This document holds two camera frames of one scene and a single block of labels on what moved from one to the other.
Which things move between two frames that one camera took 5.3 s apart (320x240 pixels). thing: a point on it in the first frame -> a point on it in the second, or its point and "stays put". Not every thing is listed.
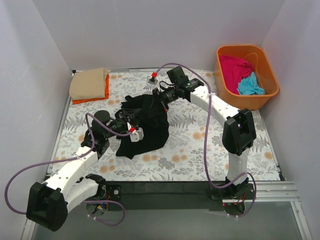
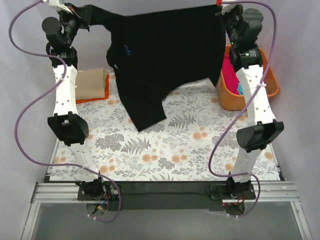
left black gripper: (125, 122) -> (83, 15)
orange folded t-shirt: (107, 93) stays put
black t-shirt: (155, 122) -> (146, 45)
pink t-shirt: (233, 70) stays put
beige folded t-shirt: (89, 84) stays put
